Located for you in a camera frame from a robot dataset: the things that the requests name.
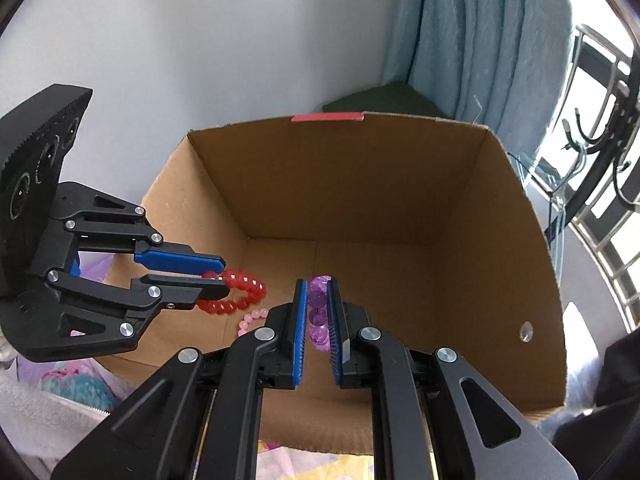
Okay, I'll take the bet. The pink bead bracelet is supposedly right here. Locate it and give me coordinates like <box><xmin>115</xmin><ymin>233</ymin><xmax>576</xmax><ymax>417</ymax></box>
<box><xmin>236</xmin><ymin>309</ymin><xmax>271</xmax><ymax>338</ymax></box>

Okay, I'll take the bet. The cardboard box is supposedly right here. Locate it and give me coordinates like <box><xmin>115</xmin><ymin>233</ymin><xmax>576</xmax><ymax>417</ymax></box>
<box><xmin>98</xmin><ymin>111</ymin><xmax>570</xmax><ymax>457</ymax></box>

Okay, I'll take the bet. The purple bead bracelet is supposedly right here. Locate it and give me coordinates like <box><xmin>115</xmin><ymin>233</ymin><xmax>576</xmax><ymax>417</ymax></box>
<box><xmin>306</xmin><ymin>274</ymin><xmax>334</xmax><ymax>352</ymax></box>

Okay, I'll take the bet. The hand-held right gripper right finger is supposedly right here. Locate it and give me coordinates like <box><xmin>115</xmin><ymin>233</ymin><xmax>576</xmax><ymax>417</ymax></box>
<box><xmin>327</xmin><ymin>278</ymin><xmax>578</xmax><ymax>480</ymax></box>

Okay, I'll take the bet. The light blue curtain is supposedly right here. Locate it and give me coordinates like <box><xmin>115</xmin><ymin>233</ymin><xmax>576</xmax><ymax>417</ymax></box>
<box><xmin>378</xmin><ymin>0</ymin><xmax>574</xmax><ymax>126</ymax></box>

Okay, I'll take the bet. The dark cloth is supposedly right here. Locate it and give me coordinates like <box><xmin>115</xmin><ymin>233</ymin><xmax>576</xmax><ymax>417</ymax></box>
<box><xmin>537</xmin><ymin>327</ymin><xmax>640</xmax><ymax>480</ymax></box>

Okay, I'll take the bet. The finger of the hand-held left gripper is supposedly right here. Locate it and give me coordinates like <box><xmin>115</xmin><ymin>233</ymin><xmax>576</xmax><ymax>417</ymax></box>
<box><xmin>54</xmin><ymin>182</ymin><xmax>226</xmax><ymax>278</ymax></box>
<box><xmin>45</xmin><ymin>269</ymin><xmax>230</xmax><ymax>352</ymax></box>

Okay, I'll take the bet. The printed pastel blanket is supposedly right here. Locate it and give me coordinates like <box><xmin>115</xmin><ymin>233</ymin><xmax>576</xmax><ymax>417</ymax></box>
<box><xmin>0</xmin><ymin>252</ymin><xmax>373</xmax><ymax>480</ymax></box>

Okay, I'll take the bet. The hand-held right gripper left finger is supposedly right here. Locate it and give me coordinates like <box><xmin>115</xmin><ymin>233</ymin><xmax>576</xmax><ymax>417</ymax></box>
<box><xmin>50</xmin><ymin>278</ymin><xmax>309</xmax><ymax>480</ymax></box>

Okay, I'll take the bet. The metal window grille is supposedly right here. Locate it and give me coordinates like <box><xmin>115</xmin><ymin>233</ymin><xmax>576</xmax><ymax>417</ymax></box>
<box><xmin>530</xmin><ymin>23</ymin><xmax>640</xmax><ymax>333</ymax></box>

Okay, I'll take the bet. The red bead bracelet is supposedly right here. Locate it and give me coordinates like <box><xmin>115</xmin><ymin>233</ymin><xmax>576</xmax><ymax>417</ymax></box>
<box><xmin>196</xmin><ymin>269</ymin><xmax>268</xmax><ymax>317</ymax></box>

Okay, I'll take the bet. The dark green cushion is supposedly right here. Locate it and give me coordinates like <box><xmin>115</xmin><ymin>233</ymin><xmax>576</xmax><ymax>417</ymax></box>
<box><xmin>322</xmin><ymin>80</ymin><xmax>455</xmax><ymax>121</ymax></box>

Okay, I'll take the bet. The black coat hook rack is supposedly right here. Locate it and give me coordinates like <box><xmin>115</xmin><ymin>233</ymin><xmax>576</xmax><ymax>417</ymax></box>
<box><xmin>560</xmin><ymin>57</ymin><xmax>640</xmax><ymax>233</ymax></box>

